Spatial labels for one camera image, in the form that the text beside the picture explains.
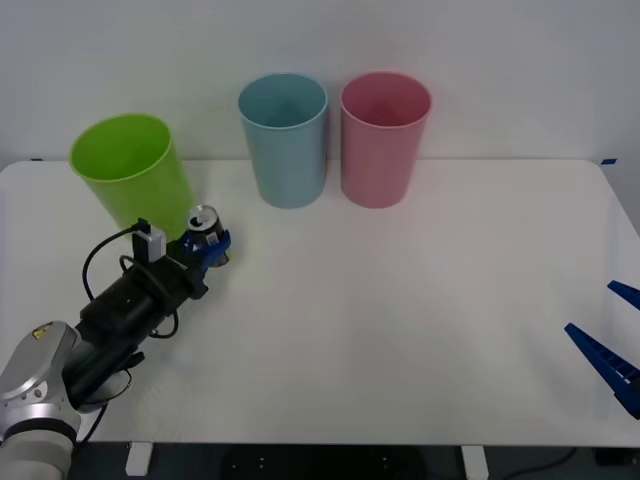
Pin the pink plastic bin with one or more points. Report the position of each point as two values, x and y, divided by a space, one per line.
382 145

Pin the pale blue plastic bin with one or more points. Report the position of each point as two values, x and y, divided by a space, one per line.
286 145

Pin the yellow-green plastic bin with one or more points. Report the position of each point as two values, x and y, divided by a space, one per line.
131 170

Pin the white table leg bracket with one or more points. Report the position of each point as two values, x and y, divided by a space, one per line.
474 462
138 459

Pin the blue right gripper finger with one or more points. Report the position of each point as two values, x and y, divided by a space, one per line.
627 295
602 357

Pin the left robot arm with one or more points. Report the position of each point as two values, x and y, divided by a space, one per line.
31 367

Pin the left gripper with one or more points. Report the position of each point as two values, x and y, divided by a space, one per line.
172 282

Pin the silver-topped drink can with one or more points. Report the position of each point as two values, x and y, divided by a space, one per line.
205 220

